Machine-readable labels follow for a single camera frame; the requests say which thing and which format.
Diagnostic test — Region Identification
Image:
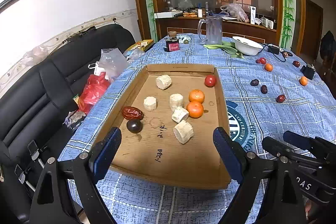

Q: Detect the dark jujube far right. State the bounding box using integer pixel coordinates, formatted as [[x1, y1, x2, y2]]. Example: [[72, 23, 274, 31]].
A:
[[293, 61, 301, 68]]

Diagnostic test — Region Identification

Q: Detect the red jujube right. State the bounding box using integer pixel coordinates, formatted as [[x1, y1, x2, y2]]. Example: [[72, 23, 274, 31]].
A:
[[276, 94, 286, 103]]

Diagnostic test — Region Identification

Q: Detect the wooden sideboard counter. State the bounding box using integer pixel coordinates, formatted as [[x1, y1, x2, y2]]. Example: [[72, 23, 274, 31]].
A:
[[154, 11, 280, 45]]

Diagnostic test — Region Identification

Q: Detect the clear plastic bag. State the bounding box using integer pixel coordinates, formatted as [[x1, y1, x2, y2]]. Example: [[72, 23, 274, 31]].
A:
[[93, 48, 128, 83]]

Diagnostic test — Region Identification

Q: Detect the red cherry tomato far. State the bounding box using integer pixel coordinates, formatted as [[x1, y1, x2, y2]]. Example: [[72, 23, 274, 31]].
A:
[[259, 57, 266, 65]]

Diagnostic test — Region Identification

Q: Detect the dark jujube top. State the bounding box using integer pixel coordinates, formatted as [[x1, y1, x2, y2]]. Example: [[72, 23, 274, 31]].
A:
[[250, 79, 259, 86]]

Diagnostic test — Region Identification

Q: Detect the black power adapter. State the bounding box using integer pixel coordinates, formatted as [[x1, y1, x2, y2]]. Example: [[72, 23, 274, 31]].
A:
[[268, 44, 280, 55]]

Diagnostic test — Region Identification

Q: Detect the red plastic bag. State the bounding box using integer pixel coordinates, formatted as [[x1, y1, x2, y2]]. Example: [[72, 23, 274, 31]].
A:
[[78, 72, 110, 115]]

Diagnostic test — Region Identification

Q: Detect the small orange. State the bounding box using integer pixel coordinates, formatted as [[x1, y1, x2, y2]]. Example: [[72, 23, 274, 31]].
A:
[[264, 63, 273, 72], [299, 76, 309, 86]]

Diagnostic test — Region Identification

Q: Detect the black small box device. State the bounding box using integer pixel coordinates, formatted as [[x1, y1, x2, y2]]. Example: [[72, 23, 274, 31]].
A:
[[300, 64, 316, 80]]

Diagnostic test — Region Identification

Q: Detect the clear plastic pitcher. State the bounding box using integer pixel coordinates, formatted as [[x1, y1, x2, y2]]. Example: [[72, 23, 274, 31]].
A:
[[198, 15, 223, 45]]

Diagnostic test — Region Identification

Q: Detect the large orange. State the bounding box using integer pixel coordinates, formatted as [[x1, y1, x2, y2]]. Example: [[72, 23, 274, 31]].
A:
[[186, 101, 204, 118], [189, 89, 205, 103]]

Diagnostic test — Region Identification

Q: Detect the plastic bag on counter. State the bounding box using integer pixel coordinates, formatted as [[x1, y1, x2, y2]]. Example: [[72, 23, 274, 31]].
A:
[[220, 3, 249, 23]]

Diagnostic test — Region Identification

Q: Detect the small orange far top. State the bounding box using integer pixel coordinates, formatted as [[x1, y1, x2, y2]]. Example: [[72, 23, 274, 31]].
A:
[[264, 63, 273, 72]]

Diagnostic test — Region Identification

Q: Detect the dark jujube middle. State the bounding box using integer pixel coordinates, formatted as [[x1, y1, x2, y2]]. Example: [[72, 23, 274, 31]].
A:
[[260, 85, 268, 94]]

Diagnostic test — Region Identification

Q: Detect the black sofa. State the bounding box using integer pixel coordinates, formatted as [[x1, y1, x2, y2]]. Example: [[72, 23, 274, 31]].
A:
[[1, 24, 135, 223]]

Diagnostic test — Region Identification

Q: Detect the white carton on counter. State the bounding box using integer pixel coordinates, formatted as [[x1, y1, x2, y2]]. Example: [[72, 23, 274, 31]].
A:
[[250, 6, 256, 25]]

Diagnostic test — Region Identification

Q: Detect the pink perfume box bottle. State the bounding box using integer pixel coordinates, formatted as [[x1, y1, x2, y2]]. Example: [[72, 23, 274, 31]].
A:
[[165, 31, 180, 52]]

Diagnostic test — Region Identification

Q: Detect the large red jujube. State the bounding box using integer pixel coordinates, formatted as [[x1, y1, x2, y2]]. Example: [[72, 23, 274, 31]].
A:
[[121, 106, 144, 121]]

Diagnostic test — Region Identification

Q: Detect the green leafy vegetable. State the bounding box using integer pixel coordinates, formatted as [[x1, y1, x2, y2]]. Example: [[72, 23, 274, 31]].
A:
[[204, 41, 243, 59]]

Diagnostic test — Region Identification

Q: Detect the white enamel basin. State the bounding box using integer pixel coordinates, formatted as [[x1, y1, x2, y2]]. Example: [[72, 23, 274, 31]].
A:
[[232, 36, 263, 56]]

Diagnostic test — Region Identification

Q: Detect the cardboard tray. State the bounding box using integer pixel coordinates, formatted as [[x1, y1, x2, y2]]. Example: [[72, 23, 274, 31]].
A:
[[96, 64, 231, 189]]

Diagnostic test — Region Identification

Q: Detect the small orange far right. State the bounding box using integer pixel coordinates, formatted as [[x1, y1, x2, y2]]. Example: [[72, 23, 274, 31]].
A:
[[299, 76, 309, 86]]

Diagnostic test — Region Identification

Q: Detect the blue plaid tablecloth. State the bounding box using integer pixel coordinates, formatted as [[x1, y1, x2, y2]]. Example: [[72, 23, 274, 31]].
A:
[[59, 35, 335, 223]]

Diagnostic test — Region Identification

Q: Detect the dark purple plum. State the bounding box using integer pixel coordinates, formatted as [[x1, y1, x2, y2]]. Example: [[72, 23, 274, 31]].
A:
[[126, 119, 143, 134]]

